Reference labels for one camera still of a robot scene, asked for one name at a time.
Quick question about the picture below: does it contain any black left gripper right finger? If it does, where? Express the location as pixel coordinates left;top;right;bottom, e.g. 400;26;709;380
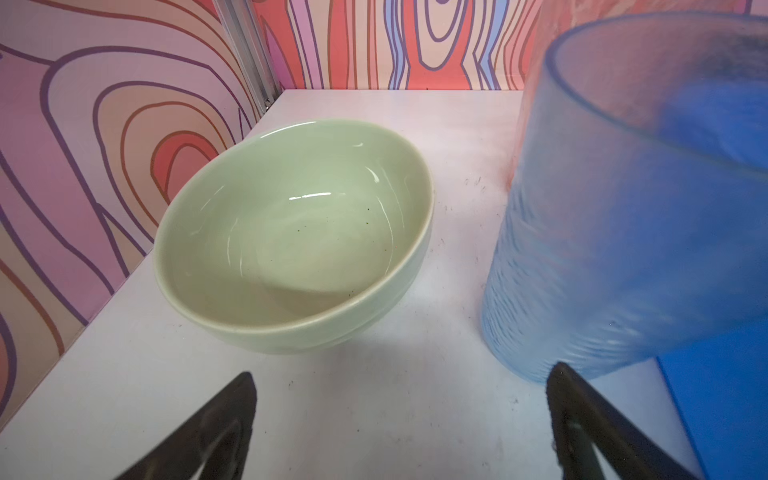
546;362;693;479

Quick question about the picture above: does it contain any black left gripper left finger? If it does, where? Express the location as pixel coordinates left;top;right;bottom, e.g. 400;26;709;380
119;372;257;479

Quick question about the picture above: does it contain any blue plastic bin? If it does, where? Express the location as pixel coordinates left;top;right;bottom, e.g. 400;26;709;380
658;320;767;479

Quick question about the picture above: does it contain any blue ribbed plastic cup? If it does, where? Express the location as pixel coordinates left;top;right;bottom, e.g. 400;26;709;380
481;11;767;383

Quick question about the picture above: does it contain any light green ceramic bowl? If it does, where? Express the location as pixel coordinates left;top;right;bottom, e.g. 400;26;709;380
153;119;435;354

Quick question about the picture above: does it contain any aluminium frame post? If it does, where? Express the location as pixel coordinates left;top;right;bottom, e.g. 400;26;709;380
213;0;282;117

